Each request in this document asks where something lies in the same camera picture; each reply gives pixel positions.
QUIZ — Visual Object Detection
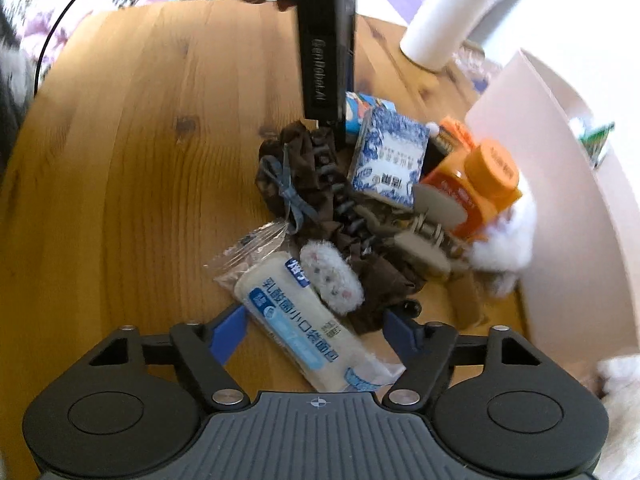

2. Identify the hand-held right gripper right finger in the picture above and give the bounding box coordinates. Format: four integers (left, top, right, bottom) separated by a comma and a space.
381, 308, 557, 409

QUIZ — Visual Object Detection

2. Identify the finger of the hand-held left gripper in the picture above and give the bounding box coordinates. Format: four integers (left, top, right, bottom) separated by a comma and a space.
327, 120, 352, 153

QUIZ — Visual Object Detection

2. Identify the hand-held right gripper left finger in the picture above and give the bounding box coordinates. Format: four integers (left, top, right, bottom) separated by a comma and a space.
82, 304, 251, 409

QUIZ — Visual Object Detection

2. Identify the clear bread packet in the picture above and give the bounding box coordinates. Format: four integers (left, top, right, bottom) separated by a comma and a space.
204, 220, 406, 393

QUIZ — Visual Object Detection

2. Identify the small black box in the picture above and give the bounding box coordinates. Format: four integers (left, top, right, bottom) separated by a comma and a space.
427, 130, 461, 161

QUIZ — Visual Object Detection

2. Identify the beige plastic basket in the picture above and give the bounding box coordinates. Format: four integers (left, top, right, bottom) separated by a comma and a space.
465, 50, 640, 361

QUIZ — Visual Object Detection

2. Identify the blue orange carton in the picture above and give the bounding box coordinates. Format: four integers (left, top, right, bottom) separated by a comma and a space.
345, 91, 396, 133

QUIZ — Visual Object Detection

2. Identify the blue white patterned box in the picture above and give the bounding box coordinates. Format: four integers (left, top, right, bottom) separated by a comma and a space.
347, 107, 431, 208

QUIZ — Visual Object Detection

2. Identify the brown scrunchie with ribbon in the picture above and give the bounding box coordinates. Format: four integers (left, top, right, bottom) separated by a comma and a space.
255, 120, 351, 236

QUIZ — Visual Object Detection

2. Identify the grey hair claw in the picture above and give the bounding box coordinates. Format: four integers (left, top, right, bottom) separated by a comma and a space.
315, 145, 373, 243

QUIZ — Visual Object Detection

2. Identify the white fuzzy hair clip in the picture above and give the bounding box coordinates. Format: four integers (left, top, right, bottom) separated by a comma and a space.
300, 240, 365, 316

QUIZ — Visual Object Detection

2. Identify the beige hair claw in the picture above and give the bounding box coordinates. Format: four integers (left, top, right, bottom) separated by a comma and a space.
390, 180, 481, 281

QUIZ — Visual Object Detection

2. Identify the orange round container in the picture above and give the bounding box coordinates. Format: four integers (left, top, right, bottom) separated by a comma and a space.
440, 115, 476, 151

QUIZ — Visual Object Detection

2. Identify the white thermos bottle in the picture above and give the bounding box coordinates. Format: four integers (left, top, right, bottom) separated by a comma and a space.
400, 0, 511, 71

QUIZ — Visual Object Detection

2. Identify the orange bottle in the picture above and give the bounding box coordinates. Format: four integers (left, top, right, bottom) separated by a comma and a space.
420, 140, 523, 241

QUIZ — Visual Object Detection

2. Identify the purple flower table mat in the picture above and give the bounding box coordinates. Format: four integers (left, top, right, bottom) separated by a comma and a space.
450, 40, 503, 96

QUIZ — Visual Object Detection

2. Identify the wooden desk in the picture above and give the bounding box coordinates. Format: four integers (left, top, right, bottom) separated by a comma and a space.
0, 0, 531, 480

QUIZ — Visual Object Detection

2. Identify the green packet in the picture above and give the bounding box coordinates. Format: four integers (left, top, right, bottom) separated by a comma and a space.
575, 120, 616, 168

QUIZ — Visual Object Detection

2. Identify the pink cloth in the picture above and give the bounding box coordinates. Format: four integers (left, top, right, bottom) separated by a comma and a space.
20, 0, 171, 76

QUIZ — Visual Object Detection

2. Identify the black cable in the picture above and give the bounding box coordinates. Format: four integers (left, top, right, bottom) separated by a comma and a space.
35, 0, 123, 96

